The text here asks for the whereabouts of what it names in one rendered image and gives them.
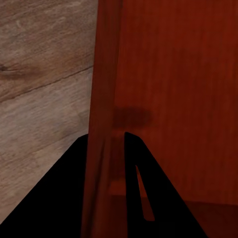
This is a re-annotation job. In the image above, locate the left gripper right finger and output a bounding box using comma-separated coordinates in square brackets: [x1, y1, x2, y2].
[124, 132, 208, 238]

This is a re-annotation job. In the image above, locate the storage box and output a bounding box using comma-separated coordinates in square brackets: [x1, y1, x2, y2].
[80, 0, 238, 238]

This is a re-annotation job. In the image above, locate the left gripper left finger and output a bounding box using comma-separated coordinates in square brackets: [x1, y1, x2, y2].
[0, 134, 88, 238]

